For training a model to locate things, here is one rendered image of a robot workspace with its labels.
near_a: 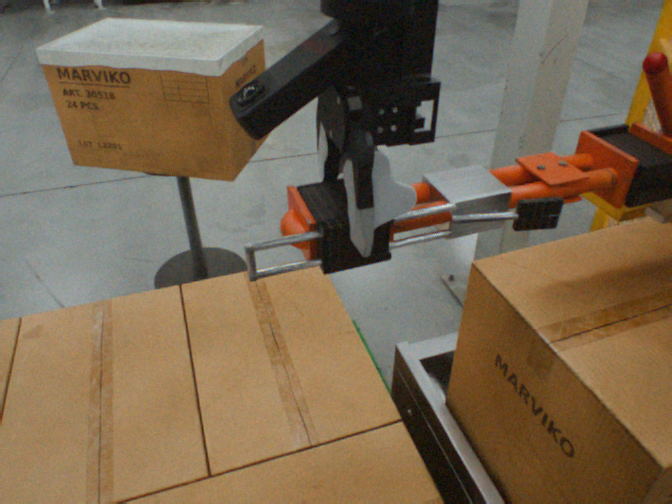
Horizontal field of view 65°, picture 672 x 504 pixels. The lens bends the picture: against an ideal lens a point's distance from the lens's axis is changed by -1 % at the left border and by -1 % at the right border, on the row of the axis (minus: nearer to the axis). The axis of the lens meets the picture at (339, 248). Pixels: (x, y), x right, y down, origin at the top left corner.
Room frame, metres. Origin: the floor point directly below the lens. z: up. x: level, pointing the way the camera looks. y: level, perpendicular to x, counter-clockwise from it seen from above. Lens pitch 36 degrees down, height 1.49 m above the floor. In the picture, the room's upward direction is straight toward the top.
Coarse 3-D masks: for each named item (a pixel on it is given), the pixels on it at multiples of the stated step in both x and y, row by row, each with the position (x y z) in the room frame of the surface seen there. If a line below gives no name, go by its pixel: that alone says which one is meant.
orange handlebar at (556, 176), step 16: (528, 160) 0.53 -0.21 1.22; (544, 160) 0.53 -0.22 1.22; (560, 160) 0.53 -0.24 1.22; (576, 160) 0.54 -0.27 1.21; (592, 160) 0.55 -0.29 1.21; (496, 176) 0.51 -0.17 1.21; (512, 176) 0.51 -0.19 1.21; (528, 176) 0.52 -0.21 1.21; (544, 176) 0.49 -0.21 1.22; (560, 176) 0.49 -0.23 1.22; (576, 176) 0.49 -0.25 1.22; (592, 176) 0.50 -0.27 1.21; (608, 176) 0.51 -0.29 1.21; (416, 192) 0.47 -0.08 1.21; (512, 192) 0.47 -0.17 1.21; (528, 192) 0.47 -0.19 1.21; (544, 192) 0.48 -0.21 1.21; (560, 192) 0.48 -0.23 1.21; (576, 192) 0.49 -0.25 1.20; (416, 208) 0.44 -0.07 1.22; (288, 224) 0.41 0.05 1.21; (400, 224) 0.42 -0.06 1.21; (416, 224) 0.43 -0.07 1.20; (432, 224) 0.43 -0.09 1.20
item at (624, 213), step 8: (592, 200) 0.67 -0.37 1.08; (600, 200) 0.66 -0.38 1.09; (624, 200) 0.65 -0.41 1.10; (600, 208) 0.66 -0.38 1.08; (608, 208) 0.64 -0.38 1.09; (616, 208) 0.63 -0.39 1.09; (624, 208) 0.63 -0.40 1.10; (632, 208) 0.63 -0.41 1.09; (640, 208) 0.63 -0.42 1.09; (616, 216) 0.63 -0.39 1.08; (624, 216) 0.62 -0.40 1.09; (632, 216) 0.63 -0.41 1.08; (640, 216) 0.63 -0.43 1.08
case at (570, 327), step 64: (512, 256) 0.71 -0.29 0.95; (576, 256) 0.71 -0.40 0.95; (640, 256) 0.71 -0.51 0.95; (512, 320) 0.59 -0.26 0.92; (576, 320) 0.56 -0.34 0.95; (640, 320) 0.56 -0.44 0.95; (512, 384) 0.55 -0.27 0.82; (576, 384) 0.46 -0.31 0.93; (640, 384) 0.44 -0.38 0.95; (512, 448) 0.52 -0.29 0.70; (576, 448) 0.42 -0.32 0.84; (640, 448) 0.36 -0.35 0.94
